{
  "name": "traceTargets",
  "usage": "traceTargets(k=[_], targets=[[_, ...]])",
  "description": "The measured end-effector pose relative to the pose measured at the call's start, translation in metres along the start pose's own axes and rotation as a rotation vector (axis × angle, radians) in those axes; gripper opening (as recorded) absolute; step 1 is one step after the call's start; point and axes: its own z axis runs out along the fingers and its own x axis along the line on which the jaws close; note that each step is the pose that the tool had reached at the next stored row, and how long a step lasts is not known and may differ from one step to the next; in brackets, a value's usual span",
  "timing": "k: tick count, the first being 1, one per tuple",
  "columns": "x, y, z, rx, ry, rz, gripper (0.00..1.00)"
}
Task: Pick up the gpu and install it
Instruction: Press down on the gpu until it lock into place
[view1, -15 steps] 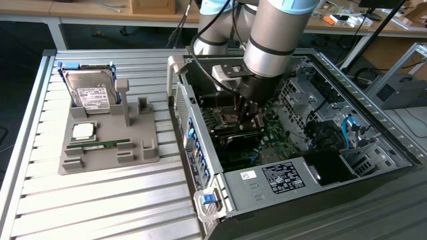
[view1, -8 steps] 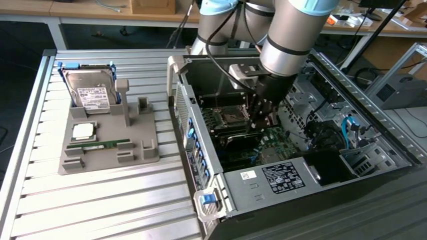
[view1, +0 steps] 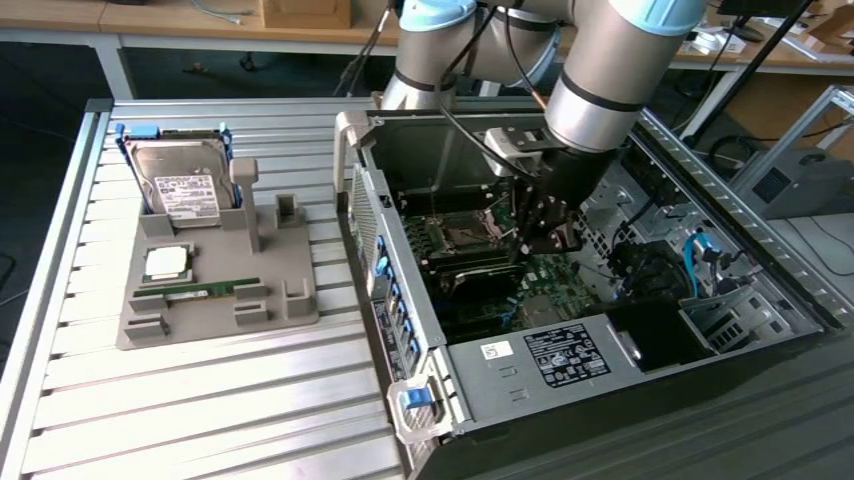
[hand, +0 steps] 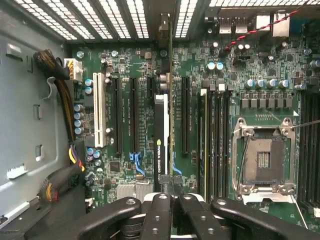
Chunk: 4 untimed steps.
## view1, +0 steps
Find black monitor with stand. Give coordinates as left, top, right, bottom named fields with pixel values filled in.
left=716, top=0, right=812, bottom=42

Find metal socket cover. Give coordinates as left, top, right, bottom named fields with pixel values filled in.
left=482, top=191, right=528, bottom=237

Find blue disk wire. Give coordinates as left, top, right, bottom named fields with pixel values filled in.
left=683, top=227, right=719, bottom=301

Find silver CPU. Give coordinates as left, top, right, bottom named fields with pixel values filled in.
left=144, top=248, right=190, bottom=279

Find CPU socket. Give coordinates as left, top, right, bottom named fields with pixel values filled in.
left=429, top=212, right=498, bottom=254

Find blue case latch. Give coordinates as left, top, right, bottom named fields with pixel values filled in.
left=397, top=388, right=433, bottom=412

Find brown cardboard piece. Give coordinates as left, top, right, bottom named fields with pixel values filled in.
left=804, top=0, right=854, bottom=49

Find brown wooden box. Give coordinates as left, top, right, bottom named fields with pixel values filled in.
left=257, top=0, right=353, bottom=29

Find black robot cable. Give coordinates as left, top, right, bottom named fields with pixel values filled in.
left=436, top=0, right=534, bottom=176

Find grey power supply unit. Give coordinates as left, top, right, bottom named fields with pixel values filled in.
left=442, top=319, right=641, bottom=426

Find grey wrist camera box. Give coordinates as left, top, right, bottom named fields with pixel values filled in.
left=480, top=127, right=548, bottom=176

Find green motherboard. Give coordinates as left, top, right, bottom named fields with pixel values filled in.
left=398, top=184, right=601, bottom=346

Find silver chipset heat sink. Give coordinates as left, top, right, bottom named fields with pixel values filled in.
left=518, top=297, right=568, bottom=324

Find grey parts rack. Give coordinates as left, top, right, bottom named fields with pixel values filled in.
left=115, top=157, right=320, bottom=351

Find open black PC case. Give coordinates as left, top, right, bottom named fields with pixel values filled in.
left=332, top=97, right=854, bottom=480

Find grey computer tower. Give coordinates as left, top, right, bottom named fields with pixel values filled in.
left=729, top=147, right=854, bottom=221

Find small white box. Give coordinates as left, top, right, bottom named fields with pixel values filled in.
left=685, top=30, right=745, bottom=55

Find black case fan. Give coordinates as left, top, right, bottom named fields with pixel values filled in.
left=609, top=239, right=695, bottom=306

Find wooden desk grey legs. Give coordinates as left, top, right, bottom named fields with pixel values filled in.
left=0, top=0, right=401, bottom=101
left=665, top=0, right=854, bottom=146

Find hard disk drive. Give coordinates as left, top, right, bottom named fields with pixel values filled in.
left=110, top=123, right=233, bottom=211

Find black stand pole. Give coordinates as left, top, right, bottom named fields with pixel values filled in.
left=677, top=0, right=820, bottom=149

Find grey case handle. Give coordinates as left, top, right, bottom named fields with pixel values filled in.
left=332, top=110, right=376, bottom=194
left=385, top=375, right=456, bottom=445

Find aluminium profile frame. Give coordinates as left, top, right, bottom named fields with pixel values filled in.
left=729, top=83, right=854, bottom=191

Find metal disk bay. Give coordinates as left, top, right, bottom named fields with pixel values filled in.
left=677, top=282, right=795, bottom=354

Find green RAM stick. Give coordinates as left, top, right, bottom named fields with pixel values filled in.
left=132, top=277, right=262, bottom=301

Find perforated metal drive cage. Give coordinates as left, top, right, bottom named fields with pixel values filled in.
left=577, top=167, right=641, bottom=251

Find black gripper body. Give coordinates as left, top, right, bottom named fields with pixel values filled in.
left=536, top=143, right=623, bottom=210

